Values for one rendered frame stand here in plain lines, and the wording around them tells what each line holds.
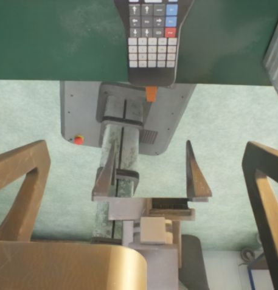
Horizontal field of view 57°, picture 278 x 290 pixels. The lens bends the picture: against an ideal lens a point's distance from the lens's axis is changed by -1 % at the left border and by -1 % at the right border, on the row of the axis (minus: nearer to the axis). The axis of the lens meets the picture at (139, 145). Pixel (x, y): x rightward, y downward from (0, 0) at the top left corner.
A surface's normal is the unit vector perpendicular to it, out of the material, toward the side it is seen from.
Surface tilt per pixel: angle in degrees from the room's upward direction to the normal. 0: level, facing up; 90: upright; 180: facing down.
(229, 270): 90
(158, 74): 0
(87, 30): 0
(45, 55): 0
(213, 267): 90
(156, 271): 60
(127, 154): 90
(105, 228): 90
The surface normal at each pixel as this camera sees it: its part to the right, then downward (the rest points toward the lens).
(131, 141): 0.21, -0.63
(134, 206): -0.03, -0.18
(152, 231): -0.01, -0.73
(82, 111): -0.03, 0.76
